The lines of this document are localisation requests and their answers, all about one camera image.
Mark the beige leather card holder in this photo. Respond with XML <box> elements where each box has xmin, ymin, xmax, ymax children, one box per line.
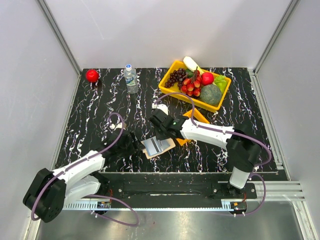
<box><xmin>141</xmin><ymin>136</ymin><xmax>176</xmax><ymax>159</ymax></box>

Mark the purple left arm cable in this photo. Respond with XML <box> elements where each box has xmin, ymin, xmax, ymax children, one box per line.
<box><xmin>30</xmin><ymin>112</ymin><xmax>140</xmax><ymax>227</ymax></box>

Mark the purple grape bunch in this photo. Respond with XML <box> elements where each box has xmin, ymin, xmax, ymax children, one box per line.
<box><xmin>164</xmin><ymin>68</ymin><xmax>188</xmax><ymax>88</ymax></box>

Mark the green leafy vegetable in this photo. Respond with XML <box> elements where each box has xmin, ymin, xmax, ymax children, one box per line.
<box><xmin>213</xmin><ymin>75</ymin><xmax>228</xmax><ymax>94</ymax></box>

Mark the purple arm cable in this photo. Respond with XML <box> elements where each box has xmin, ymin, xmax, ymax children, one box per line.
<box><xmin>153</xmin><ymin>92</ymin><xmax>273</xmax><ymax>217</ymax></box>
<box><xmin>30</xmin><ymin>112</ymin><xmax>140</xmax><ymax>227</ymax></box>

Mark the red cherry bunch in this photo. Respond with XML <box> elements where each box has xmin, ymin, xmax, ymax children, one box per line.
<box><xmin>179</xmin><ymin>69</ymin><xmax>202</xmax><ymax>98</ymax></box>

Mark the red apple on table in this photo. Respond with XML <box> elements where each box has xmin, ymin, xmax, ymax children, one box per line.
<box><xmin>85</xmin><ymin>69</ymin><xmax>99</xmax><ymax>83</ymax></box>

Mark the green netted melon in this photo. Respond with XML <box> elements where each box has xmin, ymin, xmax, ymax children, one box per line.
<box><xmin>199</xmin><ymin>84</ymin><xmax>223</xmax><ymax>106</ymax></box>

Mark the white credit card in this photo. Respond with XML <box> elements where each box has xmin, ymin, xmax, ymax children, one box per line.
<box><xmin>142</xmin><ymin>136</ymin><xmax>162</xmax><ymax>157</ymax></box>

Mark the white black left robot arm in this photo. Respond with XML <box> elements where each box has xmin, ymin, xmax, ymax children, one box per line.
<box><xmin>22</xmin><ymin>124</ymin><xmax>144</xmax><ymax>223</ymax></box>

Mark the white radish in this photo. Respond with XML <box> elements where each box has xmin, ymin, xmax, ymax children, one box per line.
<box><xmin>183</xmin><ymin>56</ymin><xmax>201</xmax><ymax>71</ymax></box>

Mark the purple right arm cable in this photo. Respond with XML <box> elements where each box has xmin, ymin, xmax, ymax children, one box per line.
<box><xmin>153</xmin><ymin>92</ymin><xmax>273</xmax><ymax>217</ymax></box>

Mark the large yellow fruit tray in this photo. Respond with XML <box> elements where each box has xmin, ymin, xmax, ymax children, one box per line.
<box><xmin>158</xmin><ymin>60</ymin><xmax>232</xmax><ymax>112</ymax></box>

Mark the aluminium frame rail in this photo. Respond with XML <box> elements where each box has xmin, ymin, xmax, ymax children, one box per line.
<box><xmin>36</xmin><ymin>0</ymin><xmax>82</xmax><ymax>76</ymax></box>

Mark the red apple in tray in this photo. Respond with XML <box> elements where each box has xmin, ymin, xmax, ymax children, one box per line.
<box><xmin>201</xmin><ymin>72</ymin><xmax>214</xmax><ymax>86</ymax></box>

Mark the clear plastic water bottle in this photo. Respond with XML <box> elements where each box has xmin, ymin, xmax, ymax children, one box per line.
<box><xmin>123</xmin><ymin>64</ymin><xmax>138</xmax><ymax>94</ymax></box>

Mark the small yellow card bin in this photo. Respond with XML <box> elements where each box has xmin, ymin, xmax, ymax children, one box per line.
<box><xmin>176</xmin><ymin>109</ymin><xmax>210</xmax><ymax>146</ymax></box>

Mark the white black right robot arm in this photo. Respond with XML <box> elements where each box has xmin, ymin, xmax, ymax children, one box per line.
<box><xmin>149</xmin><ymin>109</ymin><xmax>262</xmax><ymax>198</ymax></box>

